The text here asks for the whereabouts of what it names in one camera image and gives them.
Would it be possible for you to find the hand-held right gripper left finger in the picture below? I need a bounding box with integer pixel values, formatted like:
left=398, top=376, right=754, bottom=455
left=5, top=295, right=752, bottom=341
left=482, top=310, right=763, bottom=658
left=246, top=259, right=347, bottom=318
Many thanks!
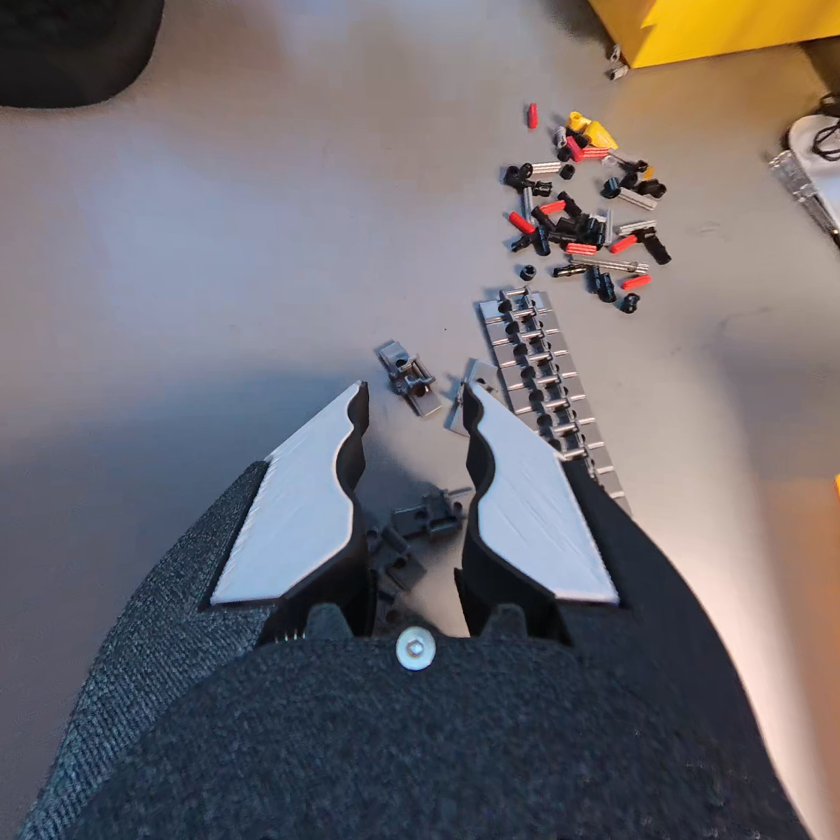
left=209, top=381, right=374, bottom=643

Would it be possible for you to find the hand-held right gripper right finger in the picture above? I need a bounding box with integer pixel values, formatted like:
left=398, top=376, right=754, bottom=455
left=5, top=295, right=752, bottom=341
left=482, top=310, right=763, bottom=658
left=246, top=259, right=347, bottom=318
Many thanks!
left=455, top=382, right=621, bottom=643

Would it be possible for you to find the grey toy track belt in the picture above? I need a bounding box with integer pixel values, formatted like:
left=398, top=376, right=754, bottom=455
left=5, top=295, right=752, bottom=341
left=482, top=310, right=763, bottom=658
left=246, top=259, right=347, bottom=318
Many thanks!
left=477, top=285, right=635, bottom=521

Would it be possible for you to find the pile of small building pieces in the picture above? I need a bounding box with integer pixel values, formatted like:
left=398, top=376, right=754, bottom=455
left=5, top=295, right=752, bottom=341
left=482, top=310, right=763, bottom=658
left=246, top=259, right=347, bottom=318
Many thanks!
left=502, top=110, right=674, bottom=316

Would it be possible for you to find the yellow plastic storage bin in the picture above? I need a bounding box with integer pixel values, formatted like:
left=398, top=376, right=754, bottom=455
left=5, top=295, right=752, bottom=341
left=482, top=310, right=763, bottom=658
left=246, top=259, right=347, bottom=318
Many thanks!
left=587, top=0, right=840, bottom=70

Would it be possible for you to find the grey desk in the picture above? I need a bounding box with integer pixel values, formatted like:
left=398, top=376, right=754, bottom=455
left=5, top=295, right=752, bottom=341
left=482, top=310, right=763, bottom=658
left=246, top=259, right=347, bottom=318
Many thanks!
left=0, top=0, right=840, bottom=834

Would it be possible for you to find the clipboard with diagram sheet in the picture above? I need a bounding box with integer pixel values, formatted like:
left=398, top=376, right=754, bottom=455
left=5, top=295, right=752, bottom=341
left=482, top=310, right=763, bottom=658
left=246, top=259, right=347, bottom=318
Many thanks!
left=766, top=115, right=840, bottom=245

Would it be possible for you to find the black chair armrest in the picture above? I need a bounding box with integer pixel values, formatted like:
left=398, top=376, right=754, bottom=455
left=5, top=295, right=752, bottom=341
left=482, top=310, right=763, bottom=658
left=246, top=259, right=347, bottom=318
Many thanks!
left=0, top=0, right=165, bottom=110

